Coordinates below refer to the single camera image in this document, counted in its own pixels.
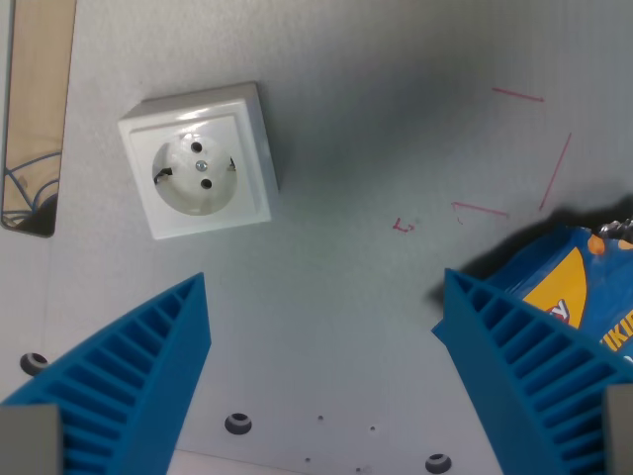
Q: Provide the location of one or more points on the white wall power socket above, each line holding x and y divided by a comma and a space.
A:
198, 163

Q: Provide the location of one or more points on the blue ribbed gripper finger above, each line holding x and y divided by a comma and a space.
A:
123, 366
524, 366

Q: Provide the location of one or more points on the blue yellow snack bag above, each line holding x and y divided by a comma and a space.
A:
573, 292

